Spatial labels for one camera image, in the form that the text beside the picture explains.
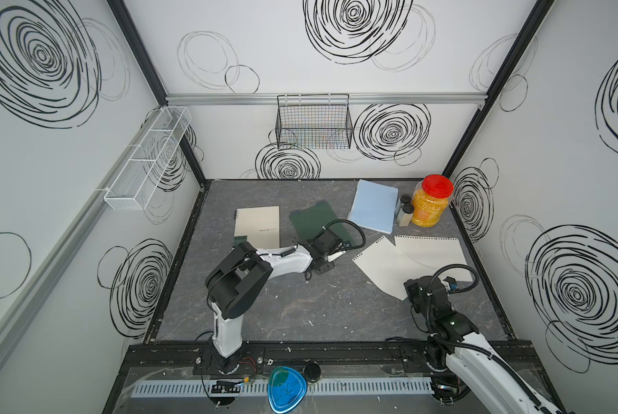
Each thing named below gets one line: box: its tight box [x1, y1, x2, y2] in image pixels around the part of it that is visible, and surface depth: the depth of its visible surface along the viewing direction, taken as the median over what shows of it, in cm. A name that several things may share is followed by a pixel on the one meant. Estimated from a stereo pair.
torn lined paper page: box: [394, 235, 473, 283], surface depth 101 cm
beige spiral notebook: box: [233, 205, 281, 251], surface depth 107 cm
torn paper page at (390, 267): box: [352, 235, 437, 302], surface depth 98 cm
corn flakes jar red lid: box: [410, 174, 455, 228], surface depth 98 cm
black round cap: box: [302, 361, 322, 383], surface depth 65 cm
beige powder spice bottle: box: [396, 203, 415, 227], surface depth 101 cm
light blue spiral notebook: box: [346, 179, 399, 235], surface depth 112 cm
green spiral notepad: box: [289, 199, 354, 244], surface depth 111 cm
